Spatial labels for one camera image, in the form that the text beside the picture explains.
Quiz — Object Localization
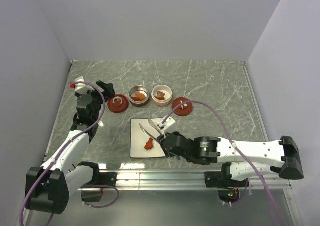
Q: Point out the red lid with white tab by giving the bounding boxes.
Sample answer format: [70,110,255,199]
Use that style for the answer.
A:
[171,97,193,116]

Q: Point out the pink cream round container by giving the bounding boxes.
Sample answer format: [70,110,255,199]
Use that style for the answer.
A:
[151,85,173,106]

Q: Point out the steel bowl red base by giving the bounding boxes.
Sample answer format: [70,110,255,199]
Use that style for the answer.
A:
[129,85,150,107]

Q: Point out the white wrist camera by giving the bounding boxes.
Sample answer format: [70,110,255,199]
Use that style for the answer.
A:
[69,76,88,94]
[156,117,178,134]

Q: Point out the metal tongs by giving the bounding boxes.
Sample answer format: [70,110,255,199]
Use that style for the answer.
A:
[131,117,177,158]

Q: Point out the brown meat slice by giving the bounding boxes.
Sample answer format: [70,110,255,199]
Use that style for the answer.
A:
[157,91,165,98]

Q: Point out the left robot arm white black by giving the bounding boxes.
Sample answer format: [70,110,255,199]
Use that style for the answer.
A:
[22,79,116,214]

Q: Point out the large orange drumstick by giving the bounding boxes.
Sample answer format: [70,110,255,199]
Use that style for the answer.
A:
[144,137,154,150]

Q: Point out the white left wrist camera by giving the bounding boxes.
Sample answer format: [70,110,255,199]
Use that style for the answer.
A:
[69,76,88,94]

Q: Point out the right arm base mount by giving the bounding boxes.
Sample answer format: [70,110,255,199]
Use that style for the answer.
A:
[204,163,250,190]

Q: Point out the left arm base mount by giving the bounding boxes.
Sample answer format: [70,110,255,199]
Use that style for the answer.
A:
[78,161,117,205]

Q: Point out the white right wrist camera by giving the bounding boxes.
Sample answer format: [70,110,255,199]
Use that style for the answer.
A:
[156,117,178,134]

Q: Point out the red lid with ring handle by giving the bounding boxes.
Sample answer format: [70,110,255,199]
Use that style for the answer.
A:
[107,94,129,113]

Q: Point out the orange fried chicken piece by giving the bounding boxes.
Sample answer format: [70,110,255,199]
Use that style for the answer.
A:
[139,92,146,101]

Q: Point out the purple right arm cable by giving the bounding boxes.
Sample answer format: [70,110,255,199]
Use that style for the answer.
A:
[160,100,288,226]

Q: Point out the dark red curved sausage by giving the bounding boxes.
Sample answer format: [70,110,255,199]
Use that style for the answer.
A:
[131,96,141,102]

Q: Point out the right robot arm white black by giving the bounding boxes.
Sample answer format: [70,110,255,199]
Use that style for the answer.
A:
[158,131,304,186]

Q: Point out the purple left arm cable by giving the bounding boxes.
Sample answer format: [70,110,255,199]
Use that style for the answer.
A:
[19,81,120,226]

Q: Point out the white square plate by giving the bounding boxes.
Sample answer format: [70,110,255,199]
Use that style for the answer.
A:
[130,118,165,159]

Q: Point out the aluminium rail frame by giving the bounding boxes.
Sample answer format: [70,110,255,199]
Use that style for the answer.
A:
[32,60,301,226]

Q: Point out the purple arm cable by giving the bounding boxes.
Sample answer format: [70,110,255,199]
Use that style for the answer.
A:
[160,100,288,226]
[19,81,120,226]

